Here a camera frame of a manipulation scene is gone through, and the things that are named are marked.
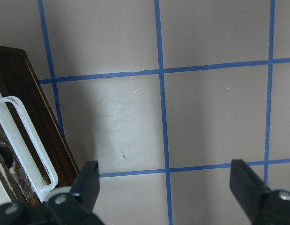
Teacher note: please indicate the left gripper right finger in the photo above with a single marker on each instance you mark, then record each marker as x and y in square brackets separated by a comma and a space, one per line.
[262, 204]

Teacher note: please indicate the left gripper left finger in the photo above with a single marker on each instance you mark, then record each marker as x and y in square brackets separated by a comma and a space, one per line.
[75, 206]

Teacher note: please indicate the white drawer handle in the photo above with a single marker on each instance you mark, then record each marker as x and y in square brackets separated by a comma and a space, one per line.
[19, 146]

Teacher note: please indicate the dark brown wooden drawer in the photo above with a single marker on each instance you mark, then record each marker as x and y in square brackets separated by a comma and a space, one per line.
[34, 156]

